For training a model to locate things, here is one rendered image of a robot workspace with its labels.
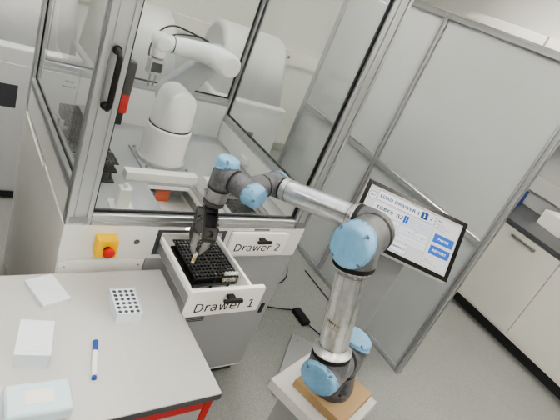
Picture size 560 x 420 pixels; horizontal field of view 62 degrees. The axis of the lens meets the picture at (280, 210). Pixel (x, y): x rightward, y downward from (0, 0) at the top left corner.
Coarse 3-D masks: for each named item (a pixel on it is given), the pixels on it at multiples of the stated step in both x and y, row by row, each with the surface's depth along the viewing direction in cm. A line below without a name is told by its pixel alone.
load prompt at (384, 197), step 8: (384, 192) 227; (384, 200) 226; (392, 200) 226; (400, 200) 226; (400, 208) 225; (408, 208) 226; (416, 208) 226; (416, 216) 225; (424, 216) 225; (432, 216) 225; (432, 224) 224
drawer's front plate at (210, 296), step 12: (204, 288) 153; (216, 288) 155; (228, 288) 157; (240, 288) 160; (252, 288) 163; (264, 288) 166; (192, 300) 151; (204, 300) 154; (216, 300) 157; (252, 300) 167; (192, 312) 154; (204, 312) 157; (216, 312) 160
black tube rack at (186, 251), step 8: (176, 240) 175; (184, 240) 177; (200, 240) 182; (176, 248) 175; (184, 248) 173; (208, 248) 179; (216, 248) 181; (176, 256) 172; (184, 256) 169; (192, 256) 171; (200, 256) 172; (208, 256) 174; (216, 256) 176; (224, 256) 178; (184, 264) 169; (192, 264) 166; (200, 264) 168; (208, 264) 170; (216, 264) 172; (224, 264) 173; (184, 272) 166; (192, 272) 163; (200, 272) 169; (208, 272) 170; (216, 272) 167; (224, 272) 169; (192, 280) 163; (200, 280) 165; (208, 280) 167; (216, 280) 168
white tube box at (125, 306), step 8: (112, 288) 156; (120, 288) 157; (128, 288) 159; (112, 296) 153; (120, 296) 156; (128, 296) 156; (136, 296) 157; (112, 304) 151; (120, 304) 151; (128, 304) 153; (136, 304) 154; (112, 312) 150; (120, 312) 150; (128, 312) 149; (136, 312) 150; (120, 320) 149; (128, 320) 150; (136, 320) 152
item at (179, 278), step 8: (160, 240) 175; (168, 240) 179; (160, 248) 174; (168, 248) 170; (224, 248) 184; (160, 256) 174; (168, 256) 168; (168, 264) 168; (176, 264) 164; (232, 264) 179; (176, 272) 163; (240, 272) 175; (176, 280) 162; (184, 280) 158; (240, 280) 174; (248, 280) 172; (184, 288) 157; (192, 288) 165; (184, 296) 157
